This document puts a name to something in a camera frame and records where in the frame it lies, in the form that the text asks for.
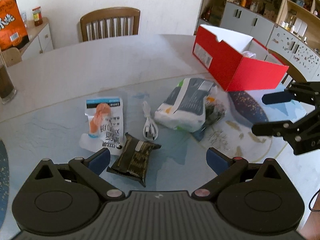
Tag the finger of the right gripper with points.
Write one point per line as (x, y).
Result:
(274, 129)
(278, 97)

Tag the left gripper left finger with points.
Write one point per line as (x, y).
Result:
(88, 173)

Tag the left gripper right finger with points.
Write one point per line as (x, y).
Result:
(228, 170)

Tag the dark olive snack packet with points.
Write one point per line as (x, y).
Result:
(134, 159)

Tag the pink white snack packet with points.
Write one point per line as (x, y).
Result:
(249, 54)

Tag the clear bag dark snacks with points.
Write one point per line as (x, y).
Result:
(214, 111)

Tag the white grey tissue pack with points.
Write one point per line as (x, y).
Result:
(184, 108)

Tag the red white cardboard box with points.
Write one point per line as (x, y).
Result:
(220, 51)

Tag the white blue sachet packet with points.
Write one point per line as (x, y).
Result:
(106, 125)

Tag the glass jar with dark drink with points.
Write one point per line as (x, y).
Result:
(7, 88)

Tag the white drawer cabinet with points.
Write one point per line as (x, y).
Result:
(40, 40)

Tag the brown wooden chair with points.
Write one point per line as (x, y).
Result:
(109, 22)

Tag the orange snack bag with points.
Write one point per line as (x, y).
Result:
(13, 31)

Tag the red sauce jar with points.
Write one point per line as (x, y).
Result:
(37, 16)

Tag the grey white wall cabinet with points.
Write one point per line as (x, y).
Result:
(288, 27)

